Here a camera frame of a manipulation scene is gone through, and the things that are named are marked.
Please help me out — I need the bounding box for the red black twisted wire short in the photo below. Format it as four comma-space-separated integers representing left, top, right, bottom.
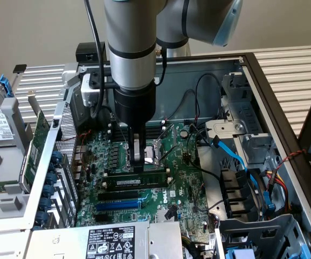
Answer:
56, 129, 94, 144

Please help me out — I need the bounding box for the green RAM stick white label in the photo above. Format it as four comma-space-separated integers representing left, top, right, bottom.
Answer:
0, 181, 20, 194
102, 172, 170, 189

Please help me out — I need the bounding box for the thick black cable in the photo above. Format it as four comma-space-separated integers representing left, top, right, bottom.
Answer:
185, 122, 222, 180

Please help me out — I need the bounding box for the black fan shroud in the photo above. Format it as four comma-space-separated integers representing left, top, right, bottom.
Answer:
219, 168, 269, 220

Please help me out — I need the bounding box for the black box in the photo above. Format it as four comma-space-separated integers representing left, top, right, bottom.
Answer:
75, 42, 108, 62

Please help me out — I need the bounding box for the grey power supply with label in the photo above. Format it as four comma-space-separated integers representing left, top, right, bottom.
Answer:
25, 220, 184, 259

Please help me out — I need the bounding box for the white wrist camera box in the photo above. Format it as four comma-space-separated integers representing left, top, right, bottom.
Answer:
80, 73, 105, 107

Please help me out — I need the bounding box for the blue expansion slot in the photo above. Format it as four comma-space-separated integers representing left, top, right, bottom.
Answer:
95, 201, 141, 213

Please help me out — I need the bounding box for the tall black wire arc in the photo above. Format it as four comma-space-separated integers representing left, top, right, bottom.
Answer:
194, 73, 224, 124

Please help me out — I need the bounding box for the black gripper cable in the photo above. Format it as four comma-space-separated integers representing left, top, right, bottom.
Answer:
155, 46, 170, 86

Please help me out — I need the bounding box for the red black twisted wire long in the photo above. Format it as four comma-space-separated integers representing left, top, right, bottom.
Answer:
274, 149, 308, 174

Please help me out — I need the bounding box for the CPU socket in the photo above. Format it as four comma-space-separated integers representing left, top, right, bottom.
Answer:
122, 139, 163, 171

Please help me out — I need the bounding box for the dark grey drive cage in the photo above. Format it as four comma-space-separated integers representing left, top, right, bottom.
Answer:
216, 213, 311, 259

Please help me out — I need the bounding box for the blue card retention clip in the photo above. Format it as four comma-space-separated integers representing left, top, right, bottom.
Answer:
39, 196, 52, 212
51, 150, 63, 164
45, 172, 58, 187
42, 185, 55, 198
34, 210, 49, 226

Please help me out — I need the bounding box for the black wire loop with plug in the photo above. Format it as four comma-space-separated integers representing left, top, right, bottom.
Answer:
97, 106, 118, 128

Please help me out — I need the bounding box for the black red wire arc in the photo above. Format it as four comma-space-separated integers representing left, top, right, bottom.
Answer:
168, 88, 199, 122

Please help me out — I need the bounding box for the blue plastic drive bracket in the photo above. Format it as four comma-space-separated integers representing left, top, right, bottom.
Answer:
226, 248, 256, 259

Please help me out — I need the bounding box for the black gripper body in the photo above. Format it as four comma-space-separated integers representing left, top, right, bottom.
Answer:
114, 82, 157, 128

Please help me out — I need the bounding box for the green graphics card metal bracket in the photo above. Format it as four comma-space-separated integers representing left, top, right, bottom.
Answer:
17, 91, 53, 194

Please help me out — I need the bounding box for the black angled wire plug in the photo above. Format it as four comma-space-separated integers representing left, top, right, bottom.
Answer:
165, 204, 178, 221

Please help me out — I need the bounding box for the long black expansion slot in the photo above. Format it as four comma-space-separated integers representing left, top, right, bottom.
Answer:
98, 190, 139, 202

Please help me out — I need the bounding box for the blue wire plug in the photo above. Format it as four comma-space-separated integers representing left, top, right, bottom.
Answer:
262, 190, 277, 214

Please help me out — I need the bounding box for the light blue SATA wire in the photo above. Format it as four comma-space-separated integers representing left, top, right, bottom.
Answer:
211, 135, 260, 190

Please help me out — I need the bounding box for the silver chipset heatsink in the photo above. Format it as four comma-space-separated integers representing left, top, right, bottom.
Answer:
156, 209, 178, 222

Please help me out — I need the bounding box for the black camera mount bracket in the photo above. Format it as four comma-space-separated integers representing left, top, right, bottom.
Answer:
88, 69, 118, 90

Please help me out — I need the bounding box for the green Dell motherboard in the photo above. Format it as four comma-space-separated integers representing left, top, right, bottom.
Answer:
75, 122, 213, 230

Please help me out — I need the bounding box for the yellow red black wire bundle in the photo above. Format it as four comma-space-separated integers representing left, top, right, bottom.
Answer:
264, 168, 294, 214

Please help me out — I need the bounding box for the yellow black power wire bundle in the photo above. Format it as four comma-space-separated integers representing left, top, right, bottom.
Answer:
181, 232, 215, 259

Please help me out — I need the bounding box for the grey metal disk bay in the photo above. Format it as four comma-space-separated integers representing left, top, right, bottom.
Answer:
205, 71, 280, 168

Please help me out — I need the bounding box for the open grey PC case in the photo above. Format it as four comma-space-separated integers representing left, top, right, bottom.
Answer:
23, 52, 311, 259

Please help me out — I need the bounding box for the blue plastic disk rail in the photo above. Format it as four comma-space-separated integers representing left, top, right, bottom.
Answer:
0, 74, 13, 98

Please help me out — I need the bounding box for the black camera cable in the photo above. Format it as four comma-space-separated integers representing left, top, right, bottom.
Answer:
84, 0, 106, 119

